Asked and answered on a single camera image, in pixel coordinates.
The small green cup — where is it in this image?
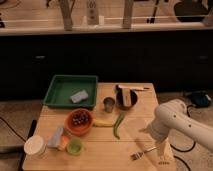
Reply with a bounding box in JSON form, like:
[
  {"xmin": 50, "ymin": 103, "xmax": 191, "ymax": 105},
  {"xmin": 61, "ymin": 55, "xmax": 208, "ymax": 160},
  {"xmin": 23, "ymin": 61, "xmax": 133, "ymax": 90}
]
[{"xmin": 66, "ymin": 137, "xmax": 82, "ymax": 155}]

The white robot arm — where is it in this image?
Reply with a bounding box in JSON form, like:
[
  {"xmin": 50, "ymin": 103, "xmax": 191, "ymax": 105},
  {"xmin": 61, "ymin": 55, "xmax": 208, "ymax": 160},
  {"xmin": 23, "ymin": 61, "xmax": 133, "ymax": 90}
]
[{"xmin": 146, "ymin": 99, "xmax": 213, "ymax": 152}]

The grey sponge block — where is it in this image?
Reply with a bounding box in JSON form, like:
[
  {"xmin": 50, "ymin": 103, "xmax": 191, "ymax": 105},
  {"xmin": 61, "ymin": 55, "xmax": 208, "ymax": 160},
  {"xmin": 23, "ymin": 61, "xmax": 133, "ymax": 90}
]
[{"xmin": 70, "ymin": 90, "xmax": 88, "ymax": 103}]

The green chili pepper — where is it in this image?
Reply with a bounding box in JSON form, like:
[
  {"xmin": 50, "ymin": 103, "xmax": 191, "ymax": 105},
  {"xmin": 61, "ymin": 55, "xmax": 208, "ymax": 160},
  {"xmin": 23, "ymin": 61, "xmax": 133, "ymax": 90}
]
[{"xmin": 113, "ymin": 113, "xmax": 125, "ymax": 140}]

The small orange object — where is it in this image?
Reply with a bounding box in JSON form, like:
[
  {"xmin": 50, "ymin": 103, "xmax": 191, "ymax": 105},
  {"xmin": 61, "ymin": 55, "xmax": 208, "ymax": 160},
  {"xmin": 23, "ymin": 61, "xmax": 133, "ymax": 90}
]
[{"xmin": 58, "ymin": 136, "xmax": 69, "ymax": 151}]

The knife with light handle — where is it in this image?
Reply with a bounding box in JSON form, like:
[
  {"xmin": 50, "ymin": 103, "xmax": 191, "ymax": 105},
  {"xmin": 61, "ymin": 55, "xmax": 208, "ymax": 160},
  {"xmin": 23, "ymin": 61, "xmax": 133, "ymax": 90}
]
[{"xmin": 115, "ymin": 84, "xmax": 149, "ymax": 91}]

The silver metal fork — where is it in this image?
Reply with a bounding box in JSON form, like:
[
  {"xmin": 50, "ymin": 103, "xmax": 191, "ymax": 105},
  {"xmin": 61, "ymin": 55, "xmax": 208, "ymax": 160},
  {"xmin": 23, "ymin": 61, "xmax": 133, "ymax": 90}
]
[{"xmin": 130, "ymin": 147, "xmax": 157, "ymax": 161}]

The dark round bowl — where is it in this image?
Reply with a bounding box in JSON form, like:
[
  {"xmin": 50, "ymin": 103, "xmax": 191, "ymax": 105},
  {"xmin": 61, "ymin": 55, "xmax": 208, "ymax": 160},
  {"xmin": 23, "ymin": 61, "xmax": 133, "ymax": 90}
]
[{"xmin": 116, "ymin": 89, "xmax": 138, "ymax": 110}]

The grey plastic wedge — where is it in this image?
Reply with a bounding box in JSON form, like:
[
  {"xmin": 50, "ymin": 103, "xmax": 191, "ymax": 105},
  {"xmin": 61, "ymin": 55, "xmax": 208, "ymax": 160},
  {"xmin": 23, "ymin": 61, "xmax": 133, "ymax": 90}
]
[{"xmin": 47, "ymin": 126, "xmax": 64, "ymax": 148}]

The green plastic tray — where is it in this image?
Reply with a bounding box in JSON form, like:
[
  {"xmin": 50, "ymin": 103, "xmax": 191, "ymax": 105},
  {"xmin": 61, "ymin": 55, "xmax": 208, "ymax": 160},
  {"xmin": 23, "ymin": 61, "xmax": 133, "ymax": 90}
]
[{"xmin": 43, "ymin": 75, "xmax": 98, "ymax": 109}]

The yellow banana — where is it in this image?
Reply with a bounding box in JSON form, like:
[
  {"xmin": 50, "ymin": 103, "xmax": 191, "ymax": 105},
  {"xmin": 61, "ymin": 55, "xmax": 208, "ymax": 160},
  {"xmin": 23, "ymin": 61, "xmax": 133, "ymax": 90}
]
[{"xmin": 93, "ymin": 119, "xmax": 114, "ymax": 127}]

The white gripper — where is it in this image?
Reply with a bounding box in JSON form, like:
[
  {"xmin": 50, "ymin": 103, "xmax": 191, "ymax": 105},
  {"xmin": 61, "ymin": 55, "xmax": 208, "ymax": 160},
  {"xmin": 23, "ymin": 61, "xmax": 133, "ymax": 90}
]
[{"xmin": 155, "ymin": 140, "xmax": 168, "ymax": 165}]

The small metal cup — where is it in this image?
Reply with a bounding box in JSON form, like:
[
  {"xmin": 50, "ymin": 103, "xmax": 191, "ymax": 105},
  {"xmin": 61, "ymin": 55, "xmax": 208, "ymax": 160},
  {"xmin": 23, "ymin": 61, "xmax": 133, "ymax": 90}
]
[{"xmin": 103, "ymin": 97, "xmax": 115, "ymax": 113}]

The blue black object on floor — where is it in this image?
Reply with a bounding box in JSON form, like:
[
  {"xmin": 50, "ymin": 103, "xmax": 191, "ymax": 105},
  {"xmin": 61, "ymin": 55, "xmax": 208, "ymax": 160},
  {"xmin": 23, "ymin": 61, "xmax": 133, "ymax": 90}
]
[{"xmin": 188, "ymin": 92, "xmax": 211, "ymax": 108}]

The orange bowl with berries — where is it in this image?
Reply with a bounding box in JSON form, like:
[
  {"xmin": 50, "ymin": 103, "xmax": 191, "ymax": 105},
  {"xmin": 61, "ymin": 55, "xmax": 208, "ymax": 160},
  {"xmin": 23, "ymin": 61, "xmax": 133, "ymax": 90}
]
[{"xmin": 65, "ymin": 108, "xmax": 93, "ymax": 136}]

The wooden brush block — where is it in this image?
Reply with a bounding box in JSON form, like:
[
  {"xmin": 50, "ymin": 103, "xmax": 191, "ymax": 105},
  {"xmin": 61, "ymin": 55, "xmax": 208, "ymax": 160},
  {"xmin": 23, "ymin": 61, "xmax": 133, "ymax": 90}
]
[{"xmin": 122, "ymin": 88, "xmax": 131, "ymax": 107}]

